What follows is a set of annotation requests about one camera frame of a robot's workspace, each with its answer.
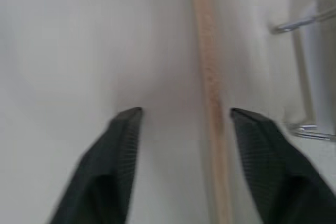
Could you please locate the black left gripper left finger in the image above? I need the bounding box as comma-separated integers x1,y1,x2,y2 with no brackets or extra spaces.
48,106,144,224

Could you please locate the wooden chopstick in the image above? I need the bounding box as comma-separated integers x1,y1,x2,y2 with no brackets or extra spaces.
189,0,234,224

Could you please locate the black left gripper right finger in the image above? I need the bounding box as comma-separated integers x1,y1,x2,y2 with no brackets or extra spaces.
229,107,336,224

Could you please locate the chrome metal handle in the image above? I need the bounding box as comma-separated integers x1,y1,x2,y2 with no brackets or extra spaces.
267,0,336,141

